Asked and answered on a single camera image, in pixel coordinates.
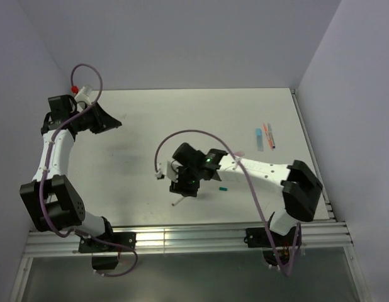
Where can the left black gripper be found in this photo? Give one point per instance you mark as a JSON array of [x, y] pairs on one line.
[[104, 121]]

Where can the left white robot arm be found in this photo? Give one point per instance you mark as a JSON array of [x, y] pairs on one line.
[[52, 202]]

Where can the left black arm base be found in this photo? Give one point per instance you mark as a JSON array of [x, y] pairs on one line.
[[106, 253]]

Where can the white thin pen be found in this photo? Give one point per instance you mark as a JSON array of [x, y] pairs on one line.
[[178, 201]]

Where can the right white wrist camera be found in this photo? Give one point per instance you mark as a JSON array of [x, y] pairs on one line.
[[166, 169]]

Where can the orange pen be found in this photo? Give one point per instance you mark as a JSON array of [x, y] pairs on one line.
[[268, 136]]

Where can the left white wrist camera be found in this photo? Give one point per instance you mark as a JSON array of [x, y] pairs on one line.
[[82, 94]]

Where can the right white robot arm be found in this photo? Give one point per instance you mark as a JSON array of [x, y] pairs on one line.
[[296, 184]]

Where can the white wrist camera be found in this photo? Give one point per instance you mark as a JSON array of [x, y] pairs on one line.
[[82, 94], [166, 169]]

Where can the light blue highlighter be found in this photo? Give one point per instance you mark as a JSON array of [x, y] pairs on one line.
[[259, 141]]

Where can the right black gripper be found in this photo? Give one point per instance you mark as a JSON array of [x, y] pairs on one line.
[[182, 188]]

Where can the aluminium rail frame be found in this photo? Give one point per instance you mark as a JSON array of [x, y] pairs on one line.
[[195, 251]]

